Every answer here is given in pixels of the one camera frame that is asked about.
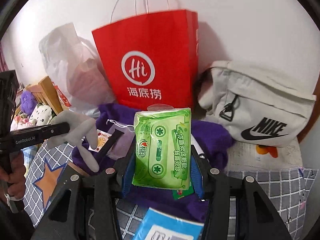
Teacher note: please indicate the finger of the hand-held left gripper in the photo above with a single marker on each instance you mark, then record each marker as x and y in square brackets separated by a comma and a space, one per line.
[110, 143]
[57, 129]

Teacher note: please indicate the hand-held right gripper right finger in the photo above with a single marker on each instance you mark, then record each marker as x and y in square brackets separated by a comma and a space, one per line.
[196, 177]

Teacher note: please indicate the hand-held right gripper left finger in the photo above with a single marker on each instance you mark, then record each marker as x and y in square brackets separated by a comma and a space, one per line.
[127, 177]

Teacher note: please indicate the fruit print packet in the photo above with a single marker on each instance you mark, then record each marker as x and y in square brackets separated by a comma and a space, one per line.
[101, 138]

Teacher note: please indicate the grey plush toy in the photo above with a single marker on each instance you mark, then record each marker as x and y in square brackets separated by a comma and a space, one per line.
[75, 125]

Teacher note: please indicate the dark green packet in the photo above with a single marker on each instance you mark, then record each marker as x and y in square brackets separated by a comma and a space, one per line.
[181, 194]

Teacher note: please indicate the light green tissue pack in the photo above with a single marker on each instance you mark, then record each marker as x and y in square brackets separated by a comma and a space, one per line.
[160, 150]

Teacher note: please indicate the person's left forearm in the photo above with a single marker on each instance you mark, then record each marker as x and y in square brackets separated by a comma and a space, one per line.
[12, 220]

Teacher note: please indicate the person's left hand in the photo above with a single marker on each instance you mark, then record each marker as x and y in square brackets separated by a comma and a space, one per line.
[17, 180]

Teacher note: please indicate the clear plastic pouch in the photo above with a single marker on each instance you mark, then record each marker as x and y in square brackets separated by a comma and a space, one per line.
[125, 142]

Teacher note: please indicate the white spotted pillow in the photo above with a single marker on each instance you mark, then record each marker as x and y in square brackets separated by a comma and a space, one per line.
[41, 115]

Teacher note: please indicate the purple towel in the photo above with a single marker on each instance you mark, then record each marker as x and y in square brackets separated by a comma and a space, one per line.
[212, 142]

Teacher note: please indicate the purple plush toy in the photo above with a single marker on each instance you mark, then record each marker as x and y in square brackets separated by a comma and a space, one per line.
[27, 100]

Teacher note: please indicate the white printed pillow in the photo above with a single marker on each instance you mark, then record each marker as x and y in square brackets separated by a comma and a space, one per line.
[245, 160]

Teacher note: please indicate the blue tissue box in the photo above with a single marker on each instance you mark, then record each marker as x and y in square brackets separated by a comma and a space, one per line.
[160, 220]

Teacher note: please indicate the white plastic shopping bag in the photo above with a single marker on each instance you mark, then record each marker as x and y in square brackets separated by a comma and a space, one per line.
[65, 62]

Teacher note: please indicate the grey checked blanket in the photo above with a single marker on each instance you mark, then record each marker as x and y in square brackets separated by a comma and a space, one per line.
[275, 187]

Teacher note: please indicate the red paper bag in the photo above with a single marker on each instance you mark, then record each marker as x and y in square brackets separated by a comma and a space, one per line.
[162, 55]

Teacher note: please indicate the white canvas bag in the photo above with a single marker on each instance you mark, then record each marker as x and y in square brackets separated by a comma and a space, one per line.
[262, 97]

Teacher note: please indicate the light wooden frame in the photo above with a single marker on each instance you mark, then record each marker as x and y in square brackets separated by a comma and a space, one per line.
[47, 92]

